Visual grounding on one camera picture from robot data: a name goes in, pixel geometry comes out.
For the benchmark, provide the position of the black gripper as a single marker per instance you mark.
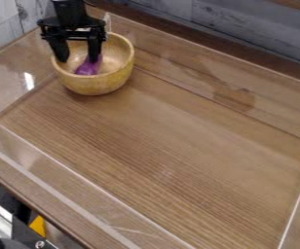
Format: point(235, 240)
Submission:
point(90, 29)

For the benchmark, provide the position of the purple toy eggplant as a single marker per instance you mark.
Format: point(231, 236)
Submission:
point(89, 67)

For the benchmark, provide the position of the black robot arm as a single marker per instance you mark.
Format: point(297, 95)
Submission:
point(70, 11)

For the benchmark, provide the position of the brown wooden bowl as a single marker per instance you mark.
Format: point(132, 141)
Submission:
point(114, 69)

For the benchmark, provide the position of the yellow black equipment base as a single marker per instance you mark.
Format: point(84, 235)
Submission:
point(29, 237)

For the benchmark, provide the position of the clear acrylic tray wall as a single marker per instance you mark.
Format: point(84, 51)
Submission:
point(180, 162)

